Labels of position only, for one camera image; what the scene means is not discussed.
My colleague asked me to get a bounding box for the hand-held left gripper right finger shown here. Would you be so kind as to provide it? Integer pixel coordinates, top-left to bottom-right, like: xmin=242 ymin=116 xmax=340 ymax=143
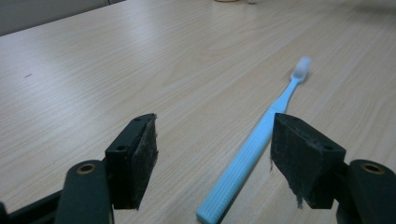
xmin=270 ymin=112 xmax=347 ymax=210

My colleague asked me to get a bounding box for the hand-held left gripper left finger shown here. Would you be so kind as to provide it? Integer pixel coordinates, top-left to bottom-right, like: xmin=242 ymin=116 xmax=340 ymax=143
xmin=105 ymin=113 xmax=159 ymax=211

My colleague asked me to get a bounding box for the light blue toothbrush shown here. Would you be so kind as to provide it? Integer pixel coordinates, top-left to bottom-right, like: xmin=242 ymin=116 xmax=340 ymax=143
xmin=195 ymin=55 xmax=313 ymax=224

